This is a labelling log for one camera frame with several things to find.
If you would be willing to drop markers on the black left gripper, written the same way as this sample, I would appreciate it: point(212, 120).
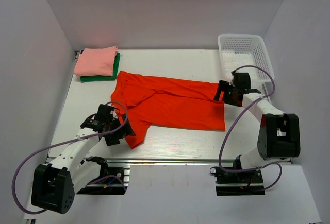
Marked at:
point(119, 130)

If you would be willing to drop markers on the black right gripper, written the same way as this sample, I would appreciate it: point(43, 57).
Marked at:
point(224, 93)

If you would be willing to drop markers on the orange t-shirt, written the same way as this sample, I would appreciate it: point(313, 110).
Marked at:
point(167, 102)

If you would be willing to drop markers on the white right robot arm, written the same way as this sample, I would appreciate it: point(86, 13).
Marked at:
point(279, 132)

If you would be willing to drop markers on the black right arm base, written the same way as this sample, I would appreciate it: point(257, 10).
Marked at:
point(237, 184)

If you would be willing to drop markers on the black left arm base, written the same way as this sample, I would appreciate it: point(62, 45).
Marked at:
point(94, 176)

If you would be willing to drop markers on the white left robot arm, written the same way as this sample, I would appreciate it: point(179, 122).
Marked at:
point(55, 184)

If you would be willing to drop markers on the white plastic basket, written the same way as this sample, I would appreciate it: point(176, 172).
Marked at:
point(236, 50)

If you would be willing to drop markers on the folded pink t-shirt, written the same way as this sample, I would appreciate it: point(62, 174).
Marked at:
point(94, 62)

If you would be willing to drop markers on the folded green t-shirt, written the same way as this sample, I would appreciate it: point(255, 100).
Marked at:
point(97, 78)

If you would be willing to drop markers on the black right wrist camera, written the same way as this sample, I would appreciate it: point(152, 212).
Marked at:
point(241, 80)

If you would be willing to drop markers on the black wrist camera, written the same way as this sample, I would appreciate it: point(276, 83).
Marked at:
point(105, 113)
point(241, 80)

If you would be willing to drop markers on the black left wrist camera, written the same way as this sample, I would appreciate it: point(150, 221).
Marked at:
point(105, 113)

